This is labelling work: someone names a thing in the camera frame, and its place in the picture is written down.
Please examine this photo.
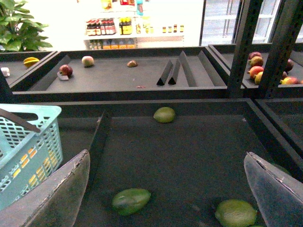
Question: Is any green red apple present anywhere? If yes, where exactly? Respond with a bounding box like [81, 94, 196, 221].
[81, 56, 94, 68]

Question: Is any brown plastic basket handle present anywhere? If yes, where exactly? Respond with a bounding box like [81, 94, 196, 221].
[0, 109, 40, 133]

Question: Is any yellow star fruit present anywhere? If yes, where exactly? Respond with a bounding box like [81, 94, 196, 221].
[23, 57, 40, 69]

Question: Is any grocery shelf with bottles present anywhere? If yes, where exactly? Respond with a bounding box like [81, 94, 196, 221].
[78, 0, 185, 50]

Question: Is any green mango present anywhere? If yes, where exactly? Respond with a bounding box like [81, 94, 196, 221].
[153, 107, 176, 123]
[215, 199, 257, 227]
[112, 188, 152, 216]

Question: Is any black rear display tray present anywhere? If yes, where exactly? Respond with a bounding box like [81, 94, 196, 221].
[10, 47, 227, 102]

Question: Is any black display tray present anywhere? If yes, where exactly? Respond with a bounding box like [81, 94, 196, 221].
[14, 98, 303, 227]
[10, 47, 227, 102]

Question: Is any light blue plastic basket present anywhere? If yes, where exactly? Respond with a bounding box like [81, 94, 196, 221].
[0, 104, 63, 209]

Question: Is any black tray divider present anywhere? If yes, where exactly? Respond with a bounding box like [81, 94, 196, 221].
[156, 60, 173, 86]
[168, 58, 181, 85]

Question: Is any black shelf post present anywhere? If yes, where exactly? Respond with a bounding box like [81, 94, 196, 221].
[227, 0, 263, 98]
[257, 0, 303, 98]

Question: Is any glass door refrigerator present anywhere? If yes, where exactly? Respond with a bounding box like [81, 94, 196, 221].
[199, 0, 303, 47]

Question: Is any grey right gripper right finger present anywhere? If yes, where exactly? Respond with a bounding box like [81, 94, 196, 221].
[244, 152, 303, 227]

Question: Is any green potted plant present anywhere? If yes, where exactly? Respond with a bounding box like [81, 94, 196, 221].
[0, 0, 52, 52]

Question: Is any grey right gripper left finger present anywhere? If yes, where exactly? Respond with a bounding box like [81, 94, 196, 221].
[0, 150, 90, 227]

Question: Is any brown fruit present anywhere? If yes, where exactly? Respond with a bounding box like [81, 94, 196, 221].
[127, 60, 138, 68]

